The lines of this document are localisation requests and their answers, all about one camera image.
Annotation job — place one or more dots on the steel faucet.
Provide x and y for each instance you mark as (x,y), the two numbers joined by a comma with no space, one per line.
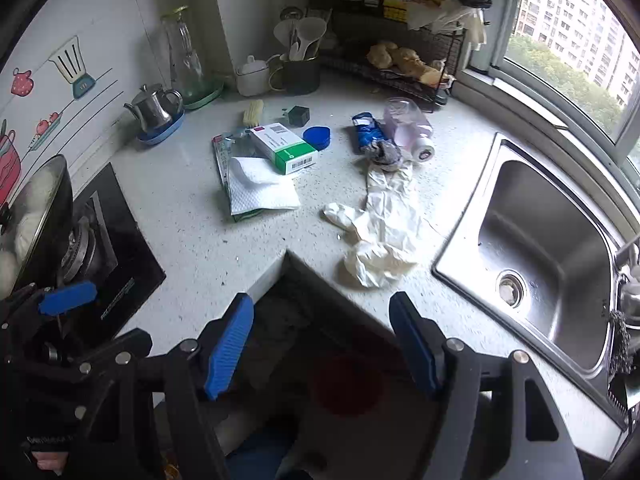
(630,300)

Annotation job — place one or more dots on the steel teapot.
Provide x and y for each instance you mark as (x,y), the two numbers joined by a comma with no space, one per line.
(152,107)

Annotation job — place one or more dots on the clear plastic wrapper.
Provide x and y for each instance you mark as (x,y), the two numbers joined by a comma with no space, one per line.
(225,152)

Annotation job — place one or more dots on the blue saucer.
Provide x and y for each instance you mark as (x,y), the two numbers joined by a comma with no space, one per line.
(167,132)

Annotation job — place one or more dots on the black wok with glass lid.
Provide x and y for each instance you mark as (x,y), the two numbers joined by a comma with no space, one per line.
(45,200)

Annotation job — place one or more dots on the blue tissue pack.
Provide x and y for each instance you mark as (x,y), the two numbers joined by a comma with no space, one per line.
(367,132)

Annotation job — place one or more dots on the person's left hand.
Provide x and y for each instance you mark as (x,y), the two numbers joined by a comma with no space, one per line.
(48,461)

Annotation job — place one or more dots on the small black cube box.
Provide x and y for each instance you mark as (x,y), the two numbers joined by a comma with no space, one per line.
(298,115)

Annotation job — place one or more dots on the blue round lid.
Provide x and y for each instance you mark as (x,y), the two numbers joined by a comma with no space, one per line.
(316,138)

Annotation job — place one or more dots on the cartoon kitchen wall sticker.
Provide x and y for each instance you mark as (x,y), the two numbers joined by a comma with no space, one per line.
(72,67)

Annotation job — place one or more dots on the grey cloth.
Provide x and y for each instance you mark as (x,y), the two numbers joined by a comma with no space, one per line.
(385,155)

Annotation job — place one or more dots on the steel wool scourer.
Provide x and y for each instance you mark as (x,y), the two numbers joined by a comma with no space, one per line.
(619,342)

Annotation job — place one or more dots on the red round bin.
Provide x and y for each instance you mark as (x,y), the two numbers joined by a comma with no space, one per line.
(345,385)

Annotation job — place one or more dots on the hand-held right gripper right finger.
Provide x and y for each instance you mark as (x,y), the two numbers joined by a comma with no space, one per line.
(412,345)

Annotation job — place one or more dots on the green plastic tray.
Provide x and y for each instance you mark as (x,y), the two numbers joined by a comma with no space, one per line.
(209,96)

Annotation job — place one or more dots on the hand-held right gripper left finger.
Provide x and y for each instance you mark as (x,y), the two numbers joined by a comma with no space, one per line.
(227,347)

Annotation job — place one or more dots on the translucent plastic gloves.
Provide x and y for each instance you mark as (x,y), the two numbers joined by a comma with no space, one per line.
(450,15)

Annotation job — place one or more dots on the white paper towel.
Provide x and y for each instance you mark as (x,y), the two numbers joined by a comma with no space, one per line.
(262,187)

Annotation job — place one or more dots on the white latex glove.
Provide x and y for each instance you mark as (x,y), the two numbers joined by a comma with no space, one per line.
(387,220)

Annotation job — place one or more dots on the tall glass pitcher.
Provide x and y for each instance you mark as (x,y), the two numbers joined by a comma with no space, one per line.
(182,55)

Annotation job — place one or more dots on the yellow bristle scrub brush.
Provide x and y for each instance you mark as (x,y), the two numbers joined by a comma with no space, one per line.
(253,112)

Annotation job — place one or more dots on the white and green carton box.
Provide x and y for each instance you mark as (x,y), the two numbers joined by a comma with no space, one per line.
(282,147)

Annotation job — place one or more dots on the window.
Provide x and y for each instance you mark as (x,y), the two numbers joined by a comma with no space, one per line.
(570,30)

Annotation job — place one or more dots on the black glass gas stove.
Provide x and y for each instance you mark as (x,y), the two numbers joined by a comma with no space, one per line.
(130,255)

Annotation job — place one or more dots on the stainless steel sink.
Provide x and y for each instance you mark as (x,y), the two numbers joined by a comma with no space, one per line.
(545,260)

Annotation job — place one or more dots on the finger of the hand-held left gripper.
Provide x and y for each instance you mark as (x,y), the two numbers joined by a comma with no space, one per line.
(125,342)
(67,297)

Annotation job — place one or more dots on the white ceramic sugar bowl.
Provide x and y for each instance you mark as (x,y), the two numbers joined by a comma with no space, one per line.
(252,80)

